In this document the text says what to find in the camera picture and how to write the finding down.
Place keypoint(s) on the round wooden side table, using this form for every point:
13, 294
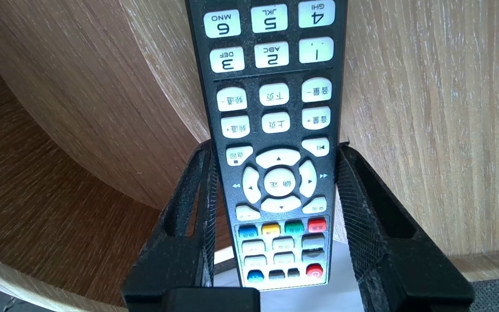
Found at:
37, 208
427, 130

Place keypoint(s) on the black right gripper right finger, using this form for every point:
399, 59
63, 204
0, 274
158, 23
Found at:
405, 277

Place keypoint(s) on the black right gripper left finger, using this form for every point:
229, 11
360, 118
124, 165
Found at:
176, 260

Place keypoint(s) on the black TV remote control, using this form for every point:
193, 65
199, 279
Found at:
275, 108

